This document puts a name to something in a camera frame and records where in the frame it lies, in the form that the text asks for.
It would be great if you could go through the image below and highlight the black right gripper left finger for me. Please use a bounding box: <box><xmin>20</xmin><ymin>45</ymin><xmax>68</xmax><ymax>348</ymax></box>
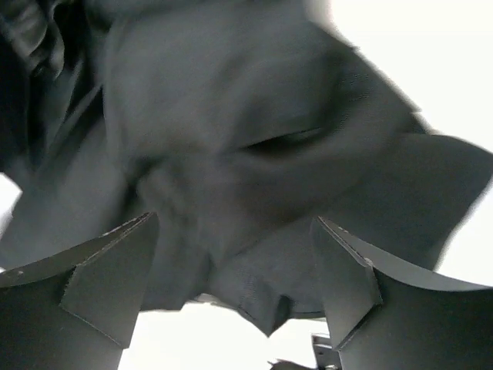
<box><xmin>1</xmin><ymin>214</ymin><xmax>159</xmax><ymax>370</ymax></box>

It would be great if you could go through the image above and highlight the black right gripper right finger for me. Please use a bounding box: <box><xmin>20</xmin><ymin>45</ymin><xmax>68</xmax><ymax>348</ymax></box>
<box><xmin>311</xmin><ymin>218</ymin><xmax>492</xmax><ymax>370</ymax></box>

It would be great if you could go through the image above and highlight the black skirt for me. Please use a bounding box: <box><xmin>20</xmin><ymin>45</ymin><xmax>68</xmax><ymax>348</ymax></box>
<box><xmin>1</xmin><ymin>1</ymin><xmax>492</xmax><ymax>335</ymax></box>

